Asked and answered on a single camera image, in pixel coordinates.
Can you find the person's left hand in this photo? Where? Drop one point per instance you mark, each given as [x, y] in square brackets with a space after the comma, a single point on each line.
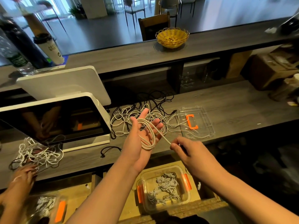
[135, 154]

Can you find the person's right hand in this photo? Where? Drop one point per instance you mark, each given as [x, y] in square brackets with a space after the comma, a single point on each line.
[198, 158]

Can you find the clear container drawer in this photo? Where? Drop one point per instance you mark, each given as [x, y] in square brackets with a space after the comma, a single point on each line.
[30, 214]
[186, 200]

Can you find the person's right forearm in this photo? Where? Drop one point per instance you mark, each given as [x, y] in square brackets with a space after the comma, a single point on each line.
[257, 200]

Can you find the person's left forearm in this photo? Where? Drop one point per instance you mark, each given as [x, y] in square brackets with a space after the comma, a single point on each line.
[100, 198]

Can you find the brown cardboard box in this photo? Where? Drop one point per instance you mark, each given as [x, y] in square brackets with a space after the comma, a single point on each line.
[268, 70]

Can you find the wooden drawer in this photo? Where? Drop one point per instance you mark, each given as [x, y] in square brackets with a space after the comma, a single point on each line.
[82, 193]
[208, 198]

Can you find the small white connector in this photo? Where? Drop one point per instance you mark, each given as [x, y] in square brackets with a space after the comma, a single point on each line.
[88, 186]

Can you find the white touchscreen monitor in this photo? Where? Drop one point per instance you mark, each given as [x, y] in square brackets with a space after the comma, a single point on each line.
[51, 119]

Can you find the white customer display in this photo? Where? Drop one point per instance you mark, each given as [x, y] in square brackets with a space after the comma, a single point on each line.
[63, 85]

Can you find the grey wooden bar counter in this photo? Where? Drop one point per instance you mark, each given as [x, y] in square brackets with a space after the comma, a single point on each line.
[126, 53]

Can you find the flat cardboard sheet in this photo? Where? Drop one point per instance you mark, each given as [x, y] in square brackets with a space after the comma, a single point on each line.
[239, 63]

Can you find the yellow woven basket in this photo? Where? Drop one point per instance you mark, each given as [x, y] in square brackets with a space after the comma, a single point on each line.
[172, 38]

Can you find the brown wooden chair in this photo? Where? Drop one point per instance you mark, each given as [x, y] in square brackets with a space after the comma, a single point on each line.
[154, 26]

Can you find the white paper coffee cup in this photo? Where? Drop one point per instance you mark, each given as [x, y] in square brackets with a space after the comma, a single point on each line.
[49, 49]

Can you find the black metal chair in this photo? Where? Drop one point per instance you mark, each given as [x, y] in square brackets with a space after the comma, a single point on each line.
[133, 6]
[46, 4]
[169, 3]

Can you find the green potted plant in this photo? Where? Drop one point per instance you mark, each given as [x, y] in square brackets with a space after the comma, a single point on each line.
[77, 11]

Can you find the clear plastic water bottle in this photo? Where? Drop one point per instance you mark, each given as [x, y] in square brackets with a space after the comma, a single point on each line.
[14, 58]

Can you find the black thermos bottle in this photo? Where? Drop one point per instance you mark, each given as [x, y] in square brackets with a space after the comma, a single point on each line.
[23, 44]

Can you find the black device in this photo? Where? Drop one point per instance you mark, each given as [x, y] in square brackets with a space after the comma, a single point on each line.
[289, 25]

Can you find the round wooden table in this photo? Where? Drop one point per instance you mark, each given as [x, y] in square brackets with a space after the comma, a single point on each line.
[28, 10]

